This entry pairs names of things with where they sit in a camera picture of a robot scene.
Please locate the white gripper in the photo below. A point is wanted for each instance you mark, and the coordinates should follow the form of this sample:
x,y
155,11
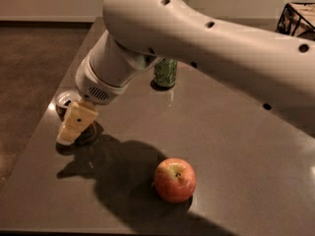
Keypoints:
x,y
93,87

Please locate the orange soda can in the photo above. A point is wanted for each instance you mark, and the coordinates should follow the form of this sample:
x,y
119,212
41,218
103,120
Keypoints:
x,y
77,119

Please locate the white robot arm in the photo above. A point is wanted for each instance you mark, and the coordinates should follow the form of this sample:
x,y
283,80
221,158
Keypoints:
x,y
274,69

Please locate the green soda can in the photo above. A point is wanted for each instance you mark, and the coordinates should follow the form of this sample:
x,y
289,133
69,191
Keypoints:
x,y
165,73

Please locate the red apple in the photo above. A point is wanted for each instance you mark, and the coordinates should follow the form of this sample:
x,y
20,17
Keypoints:
x,y
175,180

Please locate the black wire basket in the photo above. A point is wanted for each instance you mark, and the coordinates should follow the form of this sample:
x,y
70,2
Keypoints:
x,y
298,19

